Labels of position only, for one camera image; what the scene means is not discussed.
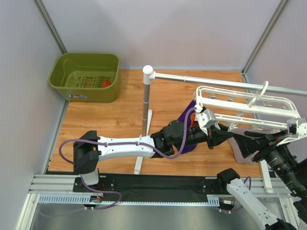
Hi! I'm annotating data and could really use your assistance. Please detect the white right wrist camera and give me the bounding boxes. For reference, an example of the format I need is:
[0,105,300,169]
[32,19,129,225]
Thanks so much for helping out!
[277,118,307,146]

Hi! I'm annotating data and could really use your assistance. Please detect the white and grey drying rack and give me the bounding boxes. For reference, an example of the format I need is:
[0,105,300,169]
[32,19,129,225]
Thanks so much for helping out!
[142,65,307,196]

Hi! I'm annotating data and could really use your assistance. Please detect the purple cloth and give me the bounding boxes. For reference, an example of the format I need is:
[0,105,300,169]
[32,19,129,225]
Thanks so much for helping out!
[177,100,197,154]

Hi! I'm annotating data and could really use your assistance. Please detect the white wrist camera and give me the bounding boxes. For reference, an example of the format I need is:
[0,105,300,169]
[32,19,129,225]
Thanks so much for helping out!
[277,118,307,146]
[195,107,217,135]

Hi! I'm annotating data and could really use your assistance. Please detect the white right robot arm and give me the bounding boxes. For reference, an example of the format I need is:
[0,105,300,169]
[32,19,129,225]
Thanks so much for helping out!
[217,131,307,230]

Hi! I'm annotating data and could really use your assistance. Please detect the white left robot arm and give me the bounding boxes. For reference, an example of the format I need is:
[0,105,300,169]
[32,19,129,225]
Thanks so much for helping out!
[73,120,234,174]

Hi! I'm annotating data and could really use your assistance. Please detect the green plastic laundry basket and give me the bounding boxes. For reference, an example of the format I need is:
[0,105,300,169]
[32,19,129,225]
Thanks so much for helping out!
[48,53,120,103]

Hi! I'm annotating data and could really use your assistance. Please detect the aluminium mounting rail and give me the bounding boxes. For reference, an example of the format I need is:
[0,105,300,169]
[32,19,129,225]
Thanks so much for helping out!
[28,174,281,206]

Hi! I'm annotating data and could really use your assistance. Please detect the white clip sock hanger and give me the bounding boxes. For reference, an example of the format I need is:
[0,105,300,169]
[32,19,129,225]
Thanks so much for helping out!
[194,81,301,130]

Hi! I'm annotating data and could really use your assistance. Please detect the orange sock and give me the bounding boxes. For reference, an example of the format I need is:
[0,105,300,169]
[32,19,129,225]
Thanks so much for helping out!
[101,79,112,88]
[190,112,198,127]

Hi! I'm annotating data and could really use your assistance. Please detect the pale lilac hanging cloth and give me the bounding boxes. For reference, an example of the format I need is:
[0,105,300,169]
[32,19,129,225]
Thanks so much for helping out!
[228,128,256,165]

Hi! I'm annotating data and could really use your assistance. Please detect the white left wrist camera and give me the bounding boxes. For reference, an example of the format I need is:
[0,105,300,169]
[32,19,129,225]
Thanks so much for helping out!
[195,107,217,135]

